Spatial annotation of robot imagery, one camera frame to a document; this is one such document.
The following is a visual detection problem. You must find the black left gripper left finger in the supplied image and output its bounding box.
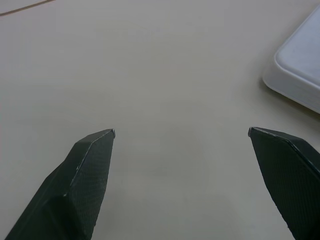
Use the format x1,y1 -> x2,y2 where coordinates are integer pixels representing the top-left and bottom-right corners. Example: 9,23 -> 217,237
4,128 -> 117,240

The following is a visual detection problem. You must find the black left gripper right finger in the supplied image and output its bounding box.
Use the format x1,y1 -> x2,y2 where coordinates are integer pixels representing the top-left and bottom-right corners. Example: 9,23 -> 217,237
247,126 -> 320,240

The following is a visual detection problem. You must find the white plastic tray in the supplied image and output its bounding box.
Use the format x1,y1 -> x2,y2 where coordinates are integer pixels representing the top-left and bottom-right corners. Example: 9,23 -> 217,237
262,4 -> 320,115

